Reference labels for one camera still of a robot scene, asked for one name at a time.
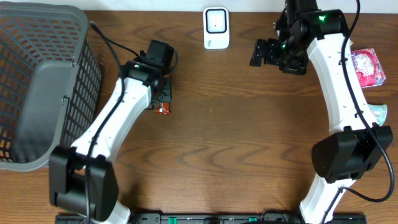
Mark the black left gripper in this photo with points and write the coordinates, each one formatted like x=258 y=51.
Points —
x=165 y=92

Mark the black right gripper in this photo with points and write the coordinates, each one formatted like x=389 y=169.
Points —
x=296 y=68

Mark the red orange snack packet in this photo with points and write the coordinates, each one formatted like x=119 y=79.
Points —
x=164 y=108

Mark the purple tissue pack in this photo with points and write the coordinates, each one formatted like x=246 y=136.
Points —
x=368 y=68

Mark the teal snack packet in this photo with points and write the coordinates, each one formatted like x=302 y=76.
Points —
x=380 y=113

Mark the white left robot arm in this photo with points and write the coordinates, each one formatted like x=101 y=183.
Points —
x=82 y=177

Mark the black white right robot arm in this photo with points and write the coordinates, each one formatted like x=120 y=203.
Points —
x=356 y=142

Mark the grey plastic basket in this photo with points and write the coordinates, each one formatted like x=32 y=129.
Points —
x=50 y=81

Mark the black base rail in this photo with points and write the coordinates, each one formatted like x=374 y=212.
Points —
x=269 y=216

